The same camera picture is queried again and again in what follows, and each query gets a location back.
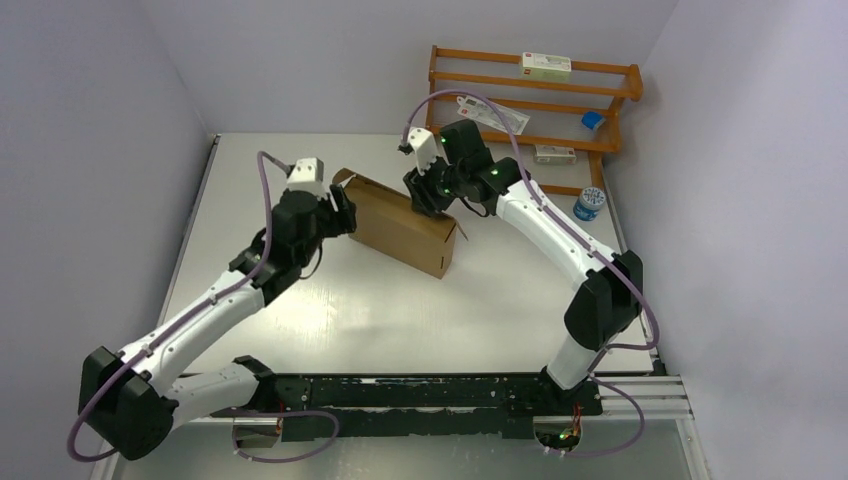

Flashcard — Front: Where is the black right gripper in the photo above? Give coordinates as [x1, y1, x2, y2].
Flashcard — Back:
[402, 150, 467, 219]

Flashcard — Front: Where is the brown cardboard box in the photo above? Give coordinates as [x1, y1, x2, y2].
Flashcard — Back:
[332, 168, 467, 279]

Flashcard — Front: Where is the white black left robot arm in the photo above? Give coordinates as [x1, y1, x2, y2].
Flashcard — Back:
[78, 184, 356, 460]

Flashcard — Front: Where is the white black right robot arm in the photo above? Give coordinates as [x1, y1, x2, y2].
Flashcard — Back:
[398, 120, 643, 414]

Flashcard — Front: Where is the small grey-white box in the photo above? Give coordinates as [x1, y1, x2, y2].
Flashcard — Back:
[534, 145, 577, 165]

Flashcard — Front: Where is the green white box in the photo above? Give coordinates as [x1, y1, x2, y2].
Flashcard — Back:
[520, 52, 572, 83]

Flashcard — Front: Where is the flat white packet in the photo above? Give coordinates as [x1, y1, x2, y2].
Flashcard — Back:
[456, 96, 530, 136]

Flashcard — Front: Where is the blue white round jar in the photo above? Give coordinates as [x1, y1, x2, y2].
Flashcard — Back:
[573, 186, 607, 222]

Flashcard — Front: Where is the small blue block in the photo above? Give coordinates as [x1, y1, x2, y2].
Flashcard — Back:
[581, 111, 606, 132]

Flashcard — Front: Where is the orange wooden shelf rack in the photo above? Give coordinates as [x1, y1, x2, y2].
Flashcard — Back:
[425, 45, 644, 188]

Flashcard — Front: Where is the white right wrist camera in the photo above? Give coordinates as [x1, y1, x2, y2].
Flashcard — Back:
[401, 128, 439, 175]

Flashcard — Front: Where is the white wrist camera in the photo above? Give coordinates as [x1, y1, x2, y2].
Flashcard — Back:
[286, 157, 327, 199]
[401, 128, 439, 175]

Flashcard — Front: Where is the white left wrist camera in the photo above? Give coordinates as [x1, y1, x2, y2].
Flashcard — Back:
[286, 157, 327, 199]

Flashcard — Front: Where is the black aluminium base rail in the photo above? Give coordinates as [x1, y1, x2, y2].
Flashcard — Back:
[109, 370, 694, 442]

